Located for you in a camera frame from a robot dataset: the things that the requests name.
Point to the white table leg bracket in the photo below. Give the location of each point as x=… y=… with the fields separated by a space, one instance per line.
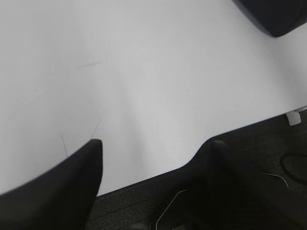
x=294 y=117

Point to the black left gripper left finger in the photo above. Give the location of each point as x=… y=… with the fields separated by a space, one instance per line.
x=60 y=199

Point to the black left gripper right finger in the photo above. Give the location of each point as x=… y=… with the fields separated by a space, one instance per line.
x=245 y=198

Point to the navy blue lunch bag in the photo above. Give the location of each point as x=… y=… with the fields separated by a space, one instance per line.
x=276 y=17

